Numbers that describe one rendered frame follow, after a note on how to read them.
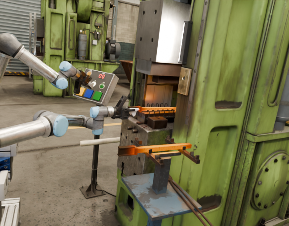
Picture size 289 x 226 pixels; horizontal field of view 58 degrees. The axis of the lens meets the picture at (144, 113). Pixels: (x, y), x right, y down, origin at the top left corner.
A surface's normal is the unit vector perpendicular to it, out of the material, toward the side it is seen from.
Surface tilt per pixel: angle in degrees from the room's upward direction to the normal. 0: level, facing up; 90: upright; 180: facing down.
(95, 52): 79
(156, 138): 90
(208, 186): 90
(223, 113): 90
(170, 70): 90
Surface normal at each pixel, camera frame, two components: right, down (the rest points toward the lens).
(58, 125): 0.91, 0.20
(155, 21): -0.84, 0.04
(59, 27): 0.46, 0.25
